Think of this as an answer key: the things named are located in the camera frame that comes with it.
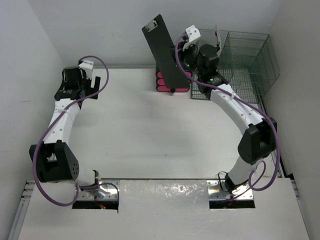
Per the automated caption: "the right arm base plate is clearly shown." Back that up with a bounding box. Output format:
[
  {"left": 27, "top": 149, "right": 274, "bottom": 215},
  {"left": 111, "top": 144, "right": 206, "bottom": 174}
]
[{"left": 207, "top": 179, "right": 255, "bottom": 201}]

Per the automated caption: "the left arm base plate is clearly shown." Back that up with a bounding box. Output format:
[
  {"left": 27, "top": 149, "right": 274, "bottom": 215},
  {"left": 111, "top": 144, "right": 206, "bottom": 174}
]
[{"left": 77, "top": 178, "right": 120, "bottom": 201}]

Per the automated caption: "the pink top drawer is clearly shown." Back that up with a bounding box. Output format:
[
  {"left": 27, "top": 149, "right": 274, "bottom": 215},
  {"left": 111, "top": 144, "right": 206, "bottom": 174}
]
[{"left": 156, "top": 71, "right": 192, "bottom": 79}]

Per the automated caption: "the black mouse pad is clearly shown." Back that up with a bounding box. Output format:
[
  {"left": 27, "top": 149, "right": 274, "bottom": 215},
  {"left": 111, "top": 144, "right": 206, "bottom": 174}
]
[{"left": 141, "top": 14, "right": 188, "bottom": 87}]

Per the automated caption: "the transparent clipboard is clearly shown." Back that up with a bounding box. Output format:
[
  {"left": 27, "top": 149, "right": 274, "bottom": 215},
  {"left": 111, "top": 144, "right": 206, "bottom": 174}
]
[{"left": 213, "top": 23, "right": 222, "bottom": 57}]

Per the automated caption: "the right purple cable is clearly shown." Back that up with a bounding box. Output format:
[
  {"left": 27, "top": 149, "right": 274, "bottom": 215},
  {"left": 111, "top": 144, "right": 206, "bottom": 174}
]
[{"left": 174, "top": 33, "right": 280, "bottom": 201}]

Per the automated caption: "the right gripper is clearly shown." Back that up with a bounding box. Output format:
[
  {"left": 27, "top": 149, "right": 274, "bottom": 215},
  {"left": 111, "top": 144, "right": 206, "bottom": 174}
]
[{"left": 168, "top": 39, "right": 204, "bottom": 78}]

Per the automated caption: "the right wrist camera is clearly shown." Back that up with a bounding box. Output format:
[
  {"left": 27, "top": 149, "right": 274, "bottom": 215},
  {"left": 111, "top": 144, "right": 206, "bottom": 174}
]
[{"left": 185, "top": 25, "right": 201, "bottom": 44}]

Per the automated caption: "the pink bottom drawer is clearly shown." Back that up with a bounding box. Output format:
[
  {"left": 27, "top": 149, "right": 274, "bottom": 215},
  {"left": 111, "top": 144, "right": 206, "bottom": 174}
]
[{"left": 156, "top": 85, "right": 190, "bottom": 94}]

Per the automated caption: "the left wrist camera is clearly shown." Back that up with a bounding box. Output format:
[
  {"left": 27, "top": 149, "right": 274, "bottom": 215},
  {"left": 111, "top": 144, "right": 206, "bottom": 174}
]
[{"left": 78, "top": 59, "right": 94, "bottom": 71}]

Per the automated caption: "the purple cable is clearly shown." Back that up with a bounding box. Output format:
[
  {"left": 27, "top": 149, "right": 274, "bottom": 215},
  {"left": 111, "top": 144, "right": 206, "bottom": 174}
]
[
  {"left": 174, "top": 33, "right": 280, "bottom": 201},
  {"left": 32, "top": 55, "right": 110, "bottom": 207}
]

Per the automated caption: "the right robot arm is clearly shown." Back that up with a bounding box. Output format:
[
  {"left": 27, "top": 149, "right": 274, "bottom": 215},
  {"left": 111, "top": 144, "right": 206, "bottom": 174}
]
[{"left": 186, "top": 44, "right": 280, "bottom": 194}]

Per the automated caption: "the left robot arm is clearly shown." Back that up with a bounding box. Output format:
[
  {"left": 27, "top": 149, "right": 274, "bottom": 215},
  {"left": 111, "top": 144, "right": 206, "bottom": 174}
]
[{"left": 36, "top": 60, "right": 101, "bottom": 186}]

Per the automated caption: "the green wire mesh organizer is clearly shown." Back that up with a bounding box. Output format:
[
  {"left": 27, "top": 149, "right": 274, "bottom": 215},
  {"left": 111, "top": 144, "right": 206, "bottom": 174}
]
[{"left": 191, "top": 29, "right": 281, "bottom": 104}]

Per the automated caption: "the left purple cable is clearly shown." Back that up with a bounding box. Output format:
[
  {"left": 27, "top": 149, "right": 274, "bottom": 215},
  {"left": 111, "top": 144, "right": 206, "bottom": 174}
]
[{"left": 32, "top": 55, "right": 110, "bottom": 207}]

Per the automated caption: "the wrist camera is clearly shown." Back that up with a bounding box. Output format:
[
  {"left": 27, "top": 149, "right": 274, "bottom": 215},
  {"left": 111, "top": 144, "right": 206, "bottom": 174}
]
[
  {"left": 78, "top": 59, "right": 94, "bottom": 71},
  {"left": 185, "top": 25, "right": 201, "bottom": 44}
]

